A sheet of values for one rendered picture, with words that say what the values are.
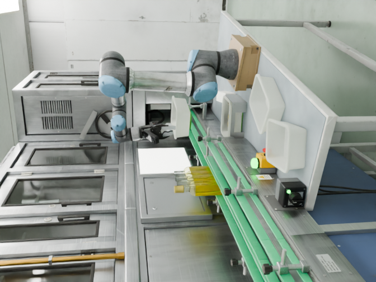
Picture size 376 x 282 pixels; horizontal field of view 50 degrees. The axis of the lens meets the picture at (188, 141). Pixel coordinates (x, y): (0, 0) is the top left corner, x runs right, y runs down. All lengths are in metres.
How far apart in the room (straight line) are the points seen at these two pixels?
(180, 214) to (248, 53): 0.81
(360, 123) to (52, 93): 2.06
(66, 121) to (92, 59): 2.73
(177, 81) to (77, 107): 1.24
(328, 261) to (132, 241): 0.84
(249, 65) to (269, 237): 0.90
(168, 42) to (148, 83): 3.80
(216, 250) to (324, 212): 0.50
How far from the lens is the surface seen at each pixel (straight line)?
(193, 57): 1.91
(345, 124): 1.42
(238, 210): 1.60
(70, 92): 2.87
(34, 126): 2.99
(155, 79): 1.80
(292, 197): 1.44
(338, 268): 1.23
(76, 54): 5.61
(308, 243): 1.31
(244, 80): 1.96
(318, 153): 1.39
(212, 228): 1.90
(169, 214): 1.92
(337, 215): 1.53
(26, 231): 1.99
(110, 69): 1.79
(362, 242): 1.41
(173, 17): 5.56
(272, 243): 1.31
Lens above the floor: 1.37
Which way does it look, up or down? 9 degrees down
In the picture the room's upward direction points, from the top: 91 degrees counter-clockwise
